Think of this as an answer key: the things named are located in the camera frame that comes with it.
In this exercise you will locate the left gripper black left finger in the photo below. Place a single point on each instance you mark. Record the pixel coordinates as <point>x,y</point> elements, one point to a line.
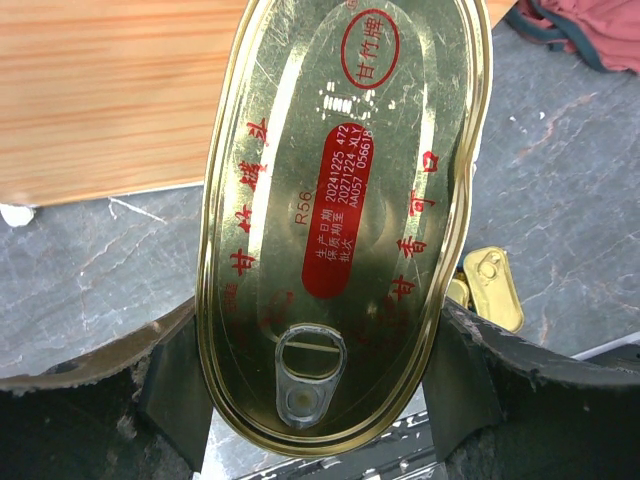
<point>136,408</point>

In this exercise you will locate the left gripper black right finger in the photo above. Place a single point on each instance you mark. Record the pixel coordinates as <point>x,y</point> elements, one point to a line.
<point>501,407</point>

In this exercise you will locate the gold rectangular tin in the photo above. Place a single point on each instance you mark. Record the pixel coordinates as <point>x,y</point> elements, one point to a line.
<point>458,291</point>
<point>492,288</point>

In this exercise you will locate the red oval tin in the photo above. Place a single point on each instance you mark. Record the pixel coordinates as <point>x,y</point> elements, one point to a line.
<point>312,343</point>

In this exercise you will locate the wooden cube cabinet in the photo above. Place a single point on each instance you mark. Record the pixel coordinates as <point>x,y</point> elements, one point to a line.
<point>110,100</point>

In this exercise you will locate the red cloth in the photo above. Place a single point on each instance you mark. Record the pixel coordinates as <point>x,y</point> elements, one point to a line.
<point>605,34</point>

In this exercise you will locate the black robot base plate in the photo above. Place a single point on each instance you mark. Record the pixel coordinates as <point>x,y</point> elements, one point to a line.
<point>405,451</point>

